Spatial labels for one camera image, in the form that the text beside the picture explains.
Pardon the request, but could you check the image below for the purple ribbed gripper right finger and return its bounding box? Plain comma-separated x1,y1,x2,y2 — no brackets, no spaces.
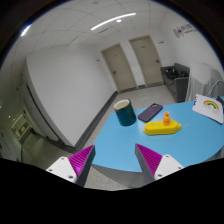
135,144,183,184

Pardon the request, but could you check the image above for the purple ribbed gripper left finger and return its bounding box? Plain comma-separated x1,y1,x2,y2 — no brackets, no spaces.
47,145,96,187

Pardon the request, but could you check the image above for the orange charger plug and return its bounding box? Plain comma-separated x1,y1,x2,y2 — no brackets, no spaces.
163,111,170,126

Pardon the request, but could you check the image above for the dark purple smartphone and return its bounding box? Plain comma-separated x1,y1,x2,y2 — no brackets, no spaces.
138,103,163,122

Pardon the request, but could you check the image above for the dark teal cylindrical cup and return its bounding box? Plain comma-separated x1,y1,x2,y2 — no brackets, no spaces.
114,99,136,126

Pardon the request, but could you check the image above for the white rainbow card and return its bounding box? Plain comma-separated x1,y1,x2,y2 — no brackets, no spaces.
192,94,224,124

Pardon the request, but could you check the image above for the grey sofa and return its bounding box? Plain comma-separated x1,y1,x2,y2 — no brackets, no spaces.
160,63,190,103

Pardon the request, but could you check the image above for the white cloth covered chair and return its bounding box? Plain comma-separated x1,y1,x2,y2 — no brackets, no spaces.
185,63,224,101

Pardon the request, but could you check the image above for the left beige door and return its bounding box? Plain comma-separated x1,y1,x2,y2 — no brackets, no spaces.
102,44,136,92

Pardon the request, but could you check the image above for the beige door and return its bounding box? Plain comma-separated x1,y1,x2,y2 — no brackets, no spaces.
130,36,163,85
102,44,136,92

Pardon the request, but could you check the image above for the right beige door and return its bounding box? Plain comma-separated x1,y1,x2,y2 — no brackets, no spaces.
130,36,163,85

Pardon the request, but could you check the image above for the long ceiling light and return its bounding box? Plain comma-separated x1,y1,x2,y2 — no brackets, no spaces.
90,12,136,31

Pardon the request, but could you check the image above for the pink wall logo sign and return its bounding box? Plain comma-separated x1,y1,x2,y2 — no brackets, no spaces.
173,23,195,38

